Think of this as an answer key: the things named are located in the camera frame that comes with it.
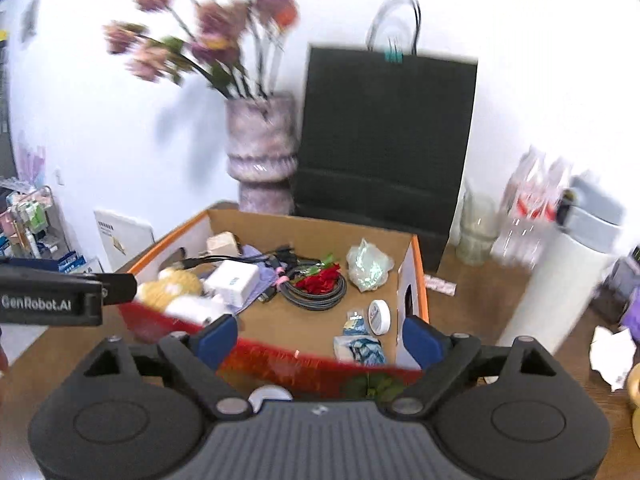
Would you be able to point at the white cream bottle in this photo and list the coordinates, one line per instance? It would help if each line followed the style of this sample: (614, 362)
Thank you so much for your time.
(234, 281)

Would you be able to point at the blue white snack packet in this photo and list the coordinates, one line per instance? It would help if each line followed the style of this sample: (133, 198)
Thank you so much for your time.
(356, 344)

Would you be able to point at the black paper bag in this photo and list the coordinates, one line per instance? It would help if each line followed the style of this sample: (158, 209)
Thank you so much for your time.
(384, 144)

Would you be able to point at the small sachet on table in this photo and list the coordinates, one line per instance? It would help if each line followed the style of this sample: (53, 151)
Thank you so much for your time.
(436, 284)

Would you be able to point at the iridescent white bagged item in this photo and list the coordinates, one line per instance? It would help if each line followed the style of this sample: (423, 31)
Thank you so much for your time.
(368, 267)

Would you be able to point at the purple cloth item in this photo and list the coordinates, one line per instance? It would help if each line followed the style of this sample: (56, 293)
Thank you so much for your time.
(631, 317)

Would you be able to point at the crumpled white tissue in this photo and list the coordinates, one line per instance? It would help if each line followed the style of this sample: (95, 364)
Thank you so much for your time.
(611, 355)

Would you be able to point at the yellow mug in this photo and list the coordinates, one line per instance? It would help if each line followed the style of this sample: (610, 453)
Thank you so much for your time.
(633, 386)

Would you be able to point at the white ribbed bottle cap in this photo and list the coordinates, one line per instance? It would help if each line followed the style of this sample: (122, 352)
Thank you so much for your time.
(379, 317)

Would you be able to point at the clear drinking glass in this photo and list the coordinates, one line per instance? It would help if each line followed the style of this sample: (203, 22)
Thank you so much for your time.
(478, 228)

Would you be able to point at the hamster plush toy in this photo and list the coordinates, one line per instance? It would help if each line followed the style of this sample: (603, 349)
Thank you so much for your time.
(181, 294)

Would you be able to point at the purple ceramic vase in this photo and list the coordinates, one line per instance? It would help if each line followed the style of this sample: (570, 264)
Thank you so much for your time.
(262, 152)

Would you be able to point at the blue white floor packages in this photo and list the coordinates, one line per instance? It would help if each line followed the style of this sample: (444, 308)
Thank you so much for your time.
(73, 263)

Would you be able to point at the teal binder clip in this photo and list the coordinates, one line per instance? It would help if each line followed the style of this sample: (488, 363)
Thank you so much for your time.
(394, 54)

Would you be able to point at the white thermos bottle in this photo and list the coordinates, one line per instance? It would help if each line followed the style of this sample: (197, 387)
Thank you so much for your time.
(579, 249)

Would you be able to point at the red artificial rose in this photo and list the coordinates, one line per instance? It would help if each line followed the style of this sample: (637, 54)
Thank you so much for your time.
(319, 278)

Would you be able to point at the water bottle pack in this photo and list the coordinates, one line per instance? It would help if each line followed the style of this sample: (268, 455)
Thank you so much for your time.
(527, 210)

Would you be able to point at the wire rack with items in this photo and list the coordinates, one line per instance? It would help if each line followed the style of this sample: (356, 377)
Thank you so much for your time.
(30, 224)

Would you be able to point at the white power adapter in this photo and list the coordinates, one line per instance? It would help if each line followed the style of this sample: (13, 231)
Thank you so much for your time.
(222, 246)

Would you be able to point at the dried pink flowers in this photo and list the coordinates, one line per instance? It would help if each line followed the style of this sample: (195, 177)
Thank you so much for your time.
(236, 46)

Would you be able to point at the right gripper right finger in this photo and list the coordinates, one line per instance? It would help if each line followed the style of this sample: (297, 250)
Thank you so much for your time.
(445, 364)

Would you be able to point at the red orange cardboard box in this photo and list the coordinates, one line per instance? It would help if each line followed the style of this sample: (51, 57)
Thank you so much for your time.
(291, 346)

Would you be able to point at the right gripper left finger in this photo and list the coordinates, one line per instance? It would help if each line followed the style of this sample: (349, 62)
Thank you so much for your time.
(194, 360)

